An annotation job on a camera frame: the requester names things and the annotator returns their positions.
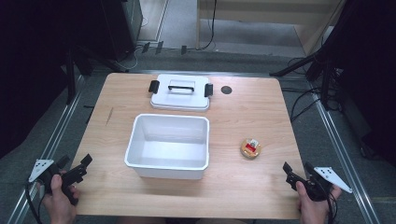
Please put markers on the dark curtain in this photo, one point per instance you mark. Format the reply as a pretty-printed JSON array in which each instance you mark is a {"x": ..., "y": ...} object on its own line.
[
  {"x": 370, "y": 62},
  {"x": 34, "y": 62}
]

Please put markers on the black cabinet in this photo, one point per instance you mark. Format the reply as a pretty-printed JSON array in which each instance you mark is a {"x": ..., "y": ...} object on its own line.
[{"x": 121, "y": 28}]

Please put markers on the black tape strip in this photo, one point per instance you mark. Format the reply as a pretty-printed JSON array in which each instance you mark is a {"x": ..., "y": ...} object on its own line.
[
  {"x": 159, "y": 47},
  {"x": 145, "y": 47},
  {"x": 184, "y": 49}
]

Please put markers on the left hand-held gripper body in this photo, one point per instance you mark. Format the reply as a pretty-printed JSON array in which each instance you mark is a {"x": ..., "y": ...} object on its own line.
[{"x": 70, "y": 178}]

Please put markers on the round golden tin red label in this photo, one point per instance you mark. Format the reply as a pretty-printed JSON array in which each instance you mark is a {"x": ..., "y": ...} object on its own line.
[{"x": 250, "y": 148}]

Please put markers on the white plastic storage box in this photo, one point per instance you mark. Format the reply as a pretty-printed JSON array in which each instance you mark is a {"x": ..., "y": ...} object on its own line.
[{"x": 168, "y": 149}]

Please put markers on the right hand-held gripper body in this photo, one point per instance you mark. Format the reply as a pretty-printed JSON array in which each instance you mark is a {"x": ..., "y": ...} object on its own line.
[{"x": 323, "y": 180}]

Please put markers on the aluminium floor rail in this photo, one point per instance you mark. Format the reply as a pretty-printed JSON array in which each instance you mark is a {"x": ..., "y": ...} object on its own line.
[
  {"x": 339, "y": 146},
  {"x": 49, "y": 146}
]

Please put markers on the person's right hand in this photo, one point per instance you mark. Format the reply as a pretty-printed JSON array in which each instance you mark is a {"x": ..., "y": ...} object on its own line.
[{"x": 313, "y": 210}]

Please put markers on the light wooden furniture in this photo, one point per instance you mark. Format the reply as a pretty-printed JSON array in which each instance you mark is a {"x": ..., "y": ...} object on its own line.
[{"x": 264, "y": 12}]

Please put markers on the black round table grommet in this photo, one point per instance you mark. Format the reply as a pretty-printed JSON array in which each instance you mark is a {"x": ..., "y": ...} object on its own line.
[{"x": 226, "y": 90}]

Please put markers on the person's left hand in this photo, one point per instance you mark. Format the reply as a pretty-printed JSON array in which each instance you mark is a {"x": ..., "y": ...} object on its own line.
[{"x": 59, "y": 205}]

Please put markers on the black metal stand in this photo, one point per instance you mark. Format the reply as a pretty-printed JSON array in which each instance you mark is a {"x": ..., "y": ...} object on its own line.
[
  {"x": 299, "y": 65},
  {"x": 71, "y": 77}
]

